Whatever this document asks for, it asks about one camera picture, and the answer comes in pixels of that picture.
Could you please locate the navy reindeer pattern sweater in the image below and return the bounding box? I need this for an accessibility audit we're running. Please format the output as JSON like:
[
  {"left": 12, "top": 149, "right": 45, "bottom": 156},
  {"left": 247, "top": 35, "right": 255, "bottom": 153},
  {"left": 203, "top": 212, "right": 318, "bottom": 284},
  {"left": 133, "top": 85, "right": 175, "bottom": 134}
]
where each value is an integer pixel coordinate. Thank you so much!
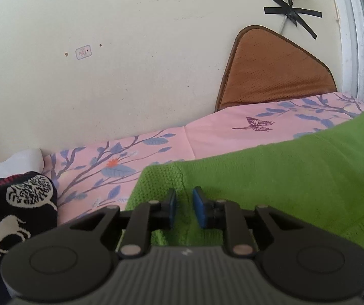
[{"left": 0, "top": 172, "right": 58, "bottom": 305}]

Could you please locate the green navy white striped sweater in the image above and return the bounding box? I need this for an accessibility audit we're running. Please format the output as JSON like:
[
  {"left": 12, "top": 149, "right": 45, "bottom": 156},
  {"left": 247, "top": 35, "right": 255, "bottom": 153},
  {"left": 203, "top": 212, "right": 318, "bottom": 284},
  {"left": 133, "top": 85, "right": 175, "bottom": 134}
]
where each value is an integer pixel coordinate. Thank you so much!
[{"left": 118, "top": 110, "right": 364, "bottom": 253}]

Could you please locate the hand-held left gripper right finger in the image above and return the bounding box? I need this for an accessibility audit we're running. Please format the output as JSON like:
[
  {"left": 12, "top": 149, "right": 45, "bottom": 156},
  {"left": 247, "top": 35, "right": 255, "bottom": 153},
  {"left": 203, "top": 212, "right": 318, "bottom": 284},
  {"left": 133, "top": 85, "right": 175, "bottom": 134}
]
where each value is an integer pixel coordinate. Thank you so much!
[{"left": 192, "top": 187, "right": 307, "bottom": 258}]

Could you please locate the white cloth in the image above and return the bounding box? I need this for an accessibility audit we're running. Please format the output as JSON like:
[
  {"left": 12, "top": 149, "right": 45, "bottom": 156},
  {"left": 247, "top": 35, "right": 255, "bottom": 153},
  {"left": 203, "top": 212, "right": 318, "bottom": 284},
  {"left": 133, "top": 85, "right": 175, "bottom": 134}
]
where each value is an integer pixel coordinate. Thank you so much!
[{"left": 0, "top": 149, "right": 45, "bottom": 184}]

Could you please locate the brown seat cushion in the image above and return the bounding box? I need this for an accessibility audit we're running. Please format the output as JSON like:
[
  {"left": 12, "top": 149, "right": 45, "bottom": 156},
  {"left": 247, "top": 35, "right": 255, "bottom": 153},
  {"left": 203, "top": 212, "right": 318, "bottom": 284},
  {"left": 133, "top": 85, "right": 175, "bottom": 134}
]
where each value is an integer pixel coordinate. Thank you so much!
[{"left": 215, "top": 25, "right": 338, "bottom": 112}]

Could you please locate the white window frame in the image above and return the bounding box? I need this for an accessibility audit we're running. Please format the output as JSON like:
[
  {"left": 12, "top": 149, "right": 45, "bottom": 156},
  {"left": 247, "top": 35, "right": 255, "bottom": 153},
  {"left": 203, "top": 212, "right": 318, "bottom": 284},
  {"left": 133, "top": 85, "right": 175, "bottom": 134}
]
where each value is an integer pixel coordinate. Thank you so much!
[{"left": 330, "top": 0, "right": 364, "bottom": 114}]

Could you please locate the pink floral bedsheet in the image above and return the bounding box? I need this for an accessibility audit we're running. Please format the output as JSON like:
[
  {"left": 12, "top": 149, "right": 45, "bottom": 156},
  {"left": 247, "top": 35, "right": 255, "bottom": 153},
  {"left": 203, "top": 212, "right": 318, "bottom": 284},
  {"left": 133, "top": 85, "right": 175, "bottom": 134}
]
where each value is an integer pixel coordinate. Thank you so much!
[{"left": 41, "top": 91, "right": 364, "bottom": 226}]

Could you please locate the white cable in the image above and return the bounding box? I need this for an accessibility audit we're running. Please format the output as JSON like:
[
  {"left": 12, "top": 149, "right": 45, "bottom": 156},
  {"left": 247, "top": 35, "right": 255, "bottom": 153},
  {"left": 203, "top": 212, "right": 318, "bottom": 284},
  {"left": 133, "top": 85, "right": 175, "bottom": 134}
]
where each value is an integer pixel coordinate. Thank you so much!
[{"left": 279, "top": 0, "right": 294, "bottom": 36}]

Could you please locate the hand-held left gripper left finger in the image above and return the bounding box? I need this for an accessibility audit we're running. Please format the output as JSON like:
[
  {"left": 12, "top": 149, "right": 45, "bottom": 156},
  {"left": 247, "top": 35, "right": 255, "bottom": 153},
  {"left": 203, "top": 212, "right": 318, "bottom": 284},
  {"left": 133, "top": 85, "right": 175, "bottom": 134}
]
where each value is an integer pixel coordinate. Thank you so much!
[{"left": 69, "top": 189, "right": 178, "bottom": 258}]

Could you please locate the small wall sticker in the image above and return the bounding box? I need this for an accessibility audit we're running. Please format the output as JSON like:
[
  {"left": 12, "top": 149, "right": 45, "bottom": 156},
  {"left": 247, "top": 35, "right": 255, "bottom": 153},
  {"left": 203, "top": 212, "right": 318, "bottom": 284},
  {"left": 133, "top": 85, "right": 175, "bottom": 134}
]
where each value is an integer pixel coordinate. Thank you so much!
[{"left": 75, "top": 45, "right": 92, "bottom": 60}]

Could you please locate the black tape cross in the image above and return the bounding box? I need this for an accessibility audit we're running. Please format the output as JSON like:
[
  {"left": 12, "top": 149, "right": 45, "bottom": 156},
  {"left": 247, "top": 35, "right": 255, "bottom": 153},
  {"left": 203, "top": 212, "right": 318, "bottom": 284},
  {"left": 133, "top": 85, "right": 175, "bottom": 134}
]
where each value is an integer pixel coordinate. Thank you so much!
[{"left": 264, "top": 0, "right": 323, "bottom": 40}]

